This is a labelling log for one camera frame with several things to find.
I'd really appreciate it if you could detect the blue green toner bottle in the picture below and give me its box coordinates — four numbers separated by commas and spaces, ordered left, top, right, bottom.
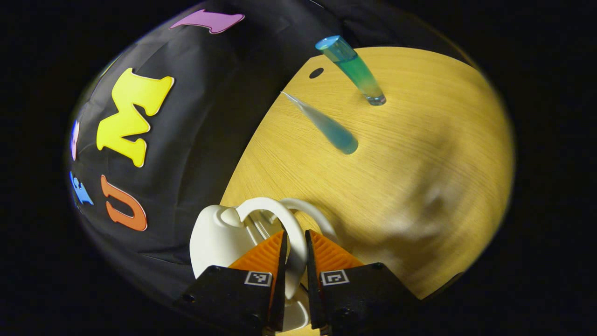
315, 35, 387, 106

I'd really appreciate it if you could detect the black backdrop cloth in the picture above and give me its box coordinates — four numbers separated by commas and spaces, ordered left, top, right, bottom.
65, 0, 481, 304

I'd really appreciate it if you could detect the white suitcase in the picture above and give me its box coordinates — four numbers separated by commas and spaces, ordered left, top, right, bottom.
189, 197, 339, 333

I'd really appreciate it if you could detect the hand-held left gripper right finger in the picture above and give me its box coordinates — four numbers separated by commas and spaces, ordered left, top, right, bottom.
305, 229, 423, 336

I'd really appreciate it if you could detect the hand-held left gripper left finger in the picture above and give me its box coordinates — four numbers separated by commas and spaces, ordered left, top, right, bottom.
174, 231, 288, 336

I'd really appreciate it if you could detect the light blue cream tube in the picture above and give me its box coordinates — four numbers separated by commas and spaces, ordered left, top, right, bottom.
280, 91, 359, 155

